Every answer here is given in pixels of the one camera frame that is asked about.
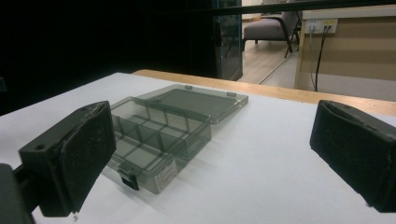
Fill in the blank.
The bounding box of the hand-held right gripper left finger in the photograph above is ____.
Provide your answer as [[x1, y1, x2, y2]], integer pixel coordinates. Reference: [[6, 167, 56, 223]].
[[18, 100, 118, 218]]

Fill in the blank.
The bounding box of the white power cable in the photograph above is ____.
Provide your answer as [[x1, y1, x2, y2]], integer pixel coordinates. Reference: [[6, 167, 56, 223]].
[[307, 26, 318, 91]]

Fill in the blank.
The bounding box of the beige wooden counter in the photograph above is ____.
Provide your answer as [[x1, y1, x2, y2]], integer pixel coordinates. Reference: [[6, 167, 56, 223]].
[[293, 4, 396, 103]]

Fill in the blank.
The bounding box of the glass door panel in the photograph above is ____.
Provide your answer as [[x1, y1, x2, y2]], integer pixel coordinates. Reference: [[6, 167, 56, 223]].
[[216, 0, 244, 81]]

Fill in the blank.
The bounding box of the white wall power strip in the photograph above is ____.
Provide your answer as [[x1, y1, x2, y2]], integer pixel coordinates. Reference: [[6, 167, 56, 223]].
[[304, 18, 339, 35]]

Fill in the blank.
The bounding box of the black horizontal bar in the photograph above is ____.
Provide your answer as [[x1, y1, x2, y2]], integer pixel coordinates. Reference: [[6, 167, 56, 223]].
[[162, 0, 396, 17]]

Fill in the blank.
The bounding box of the clear grey plastic compartment box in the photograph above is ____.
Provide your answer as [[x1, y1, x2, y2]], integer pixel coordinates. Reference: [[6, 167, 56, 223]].
[[106, 83, 249, 195]]

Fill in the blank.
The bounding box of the black power cable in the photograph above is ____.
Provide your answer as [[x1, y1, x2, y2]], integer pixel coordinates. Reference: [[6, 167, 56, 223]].
[[314, 25, 332, 92]]

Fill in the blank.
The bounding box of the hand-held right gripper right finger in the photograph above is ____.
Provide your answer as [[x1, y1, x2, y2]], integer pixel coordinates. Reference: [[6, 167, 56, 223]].
[[309, 99, 396, 214]]

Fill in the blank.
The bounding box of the grey upholstered armchair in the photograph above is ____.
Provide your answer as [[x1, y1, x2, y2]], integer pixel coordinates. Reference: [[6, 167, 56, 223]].
[[242, 11, 301, 59]]

